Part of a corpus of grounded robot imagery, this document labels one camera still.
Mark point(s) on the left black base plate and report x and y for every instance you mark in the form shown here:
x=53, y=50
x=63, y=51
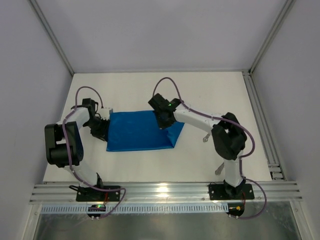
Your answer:
x=88, y=194

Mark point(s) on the slotted grey cable duct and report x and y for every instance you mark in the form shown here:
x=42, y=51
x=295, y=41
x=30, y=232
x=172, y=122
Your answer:
x=135, y=208

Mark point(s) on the blue satin napkin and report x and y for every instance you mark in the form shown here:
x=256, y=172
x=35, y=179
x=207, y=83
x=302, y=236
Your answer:
x=139, y=131

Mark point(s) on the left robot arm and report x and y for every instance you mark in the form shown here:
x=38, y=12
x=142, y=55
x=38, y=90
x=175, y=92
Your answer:
x=64, y=147

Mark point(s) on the silver fork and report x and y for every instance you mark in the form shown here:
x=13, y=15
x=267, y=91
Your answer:
x=206, y=138

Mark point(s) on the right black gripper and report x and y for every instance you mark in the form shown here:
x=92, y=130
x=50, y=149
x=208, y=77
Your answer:
x=164, y=121

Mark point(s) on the controller board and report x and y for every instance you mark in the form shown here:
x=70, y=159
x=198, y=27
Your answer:
x=235, y=210
x=95, y=211

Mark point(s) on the silver table knife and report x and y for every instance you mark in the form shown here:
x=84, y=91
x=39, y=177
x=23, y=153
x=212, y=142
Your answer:
x=219, y=170

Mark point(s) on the right controller board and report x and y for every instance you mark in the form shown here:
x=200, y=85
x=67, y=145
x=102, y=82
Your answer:
x=235, y=210

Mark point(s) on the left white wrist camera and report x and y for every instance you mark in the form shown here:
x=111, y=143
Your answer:
x=105, y=113

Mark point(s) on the aluminium frame post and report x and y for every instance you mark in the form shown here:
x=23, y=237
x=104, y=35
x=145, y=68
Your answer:
x=272, y=33
x=50, y=34

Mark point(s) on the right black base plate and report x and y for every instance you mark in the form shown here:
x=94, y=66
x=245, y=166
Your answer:
x=224, y=191

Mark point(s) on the left aluminium frame post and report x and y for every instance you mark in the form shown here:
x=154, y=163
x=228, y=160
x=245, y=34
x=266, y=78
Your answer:
x=50, y=34

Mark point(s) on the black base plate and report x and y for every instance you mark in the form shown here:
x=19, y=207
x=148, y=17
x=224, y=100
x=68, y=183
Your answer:
x=224, y=191
x=88, y=194

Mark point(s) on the right aluminium frame post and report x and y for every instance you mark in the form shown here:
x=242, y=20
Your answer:
x=272, y=33

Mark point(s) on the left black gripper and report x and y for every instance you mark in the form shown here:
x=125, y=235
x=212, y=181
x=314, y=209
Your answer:
x=102, y=131

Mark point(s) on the aluminium front rail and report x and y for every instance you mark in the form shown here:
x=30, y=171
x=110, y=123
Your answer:
x=166, y=192

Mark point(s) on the left controller board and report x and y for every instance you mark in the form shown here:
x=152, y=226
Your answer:
x=95, y=211

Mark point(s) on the right aluminium side rail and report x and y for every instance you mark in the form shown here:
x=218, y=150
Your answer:
x=269, y=147

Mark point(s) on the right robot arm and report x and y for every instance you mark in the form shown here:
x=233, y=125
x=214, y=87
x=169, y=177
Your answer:
x=229, y=140

